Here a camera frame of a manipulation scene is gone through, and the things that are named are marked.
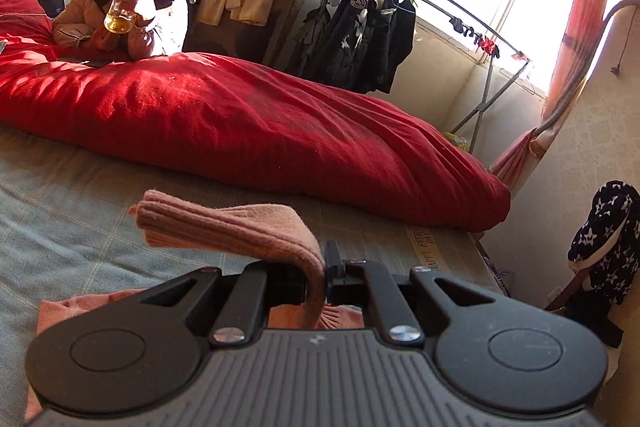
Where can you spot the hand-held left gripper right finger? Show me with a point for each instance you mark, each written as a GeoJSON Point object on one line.
{"type": "Point", "coordinates": [334, 272]}

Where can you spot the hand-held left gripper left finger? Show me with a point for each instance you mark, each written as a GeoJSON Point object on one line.
{"type": "Point", "coordinates": [287, 287]}

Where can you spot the pink knitted sweater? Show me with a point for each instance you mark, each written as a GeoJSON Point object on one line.
{"type": "Point", "coordinates": [240, 227]}

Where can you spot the red duvet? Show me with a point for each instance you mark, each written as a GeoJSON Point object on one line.
{"type": "Point", "coordinates": [225, 117]}

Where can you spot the blue-grey plaid bed blanket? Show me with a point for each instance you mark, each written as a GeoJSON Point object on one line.
{"type": "Point", "coordinates": [75, 207]}

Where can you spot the black hanging jacket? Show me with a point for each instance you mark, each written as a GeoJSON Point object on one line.
{"type": "Point", "coordinates": [360, 32]}

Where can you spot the wooden chair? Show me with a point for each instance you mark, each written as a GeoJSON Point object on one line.
{"type": "Point", "coordinates": [575, 302]}

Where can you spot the wooden cabinet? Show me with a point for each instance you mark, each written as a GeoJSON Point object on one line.
{"type": "Point", "coordinates": [280, 32]}

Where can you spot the red hanging gloves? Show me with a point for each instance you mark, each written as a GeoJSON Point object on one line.
{"type": "Point", "coordinates": [489, 46]}

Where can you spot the dark star-print garment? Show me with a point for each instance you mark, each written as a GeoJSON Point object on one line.
{"type": "Point", "coordinates": [607, 247]}

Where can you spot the glass mug of tea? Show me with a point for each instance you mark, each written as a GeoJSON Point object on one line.
{"type": "Point", "coordinates": [119, 19]}

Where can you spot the pink striped curtain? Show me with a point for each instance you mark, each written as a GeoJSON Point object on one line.
{"type": "Point", "coordinates": [575, 57]}

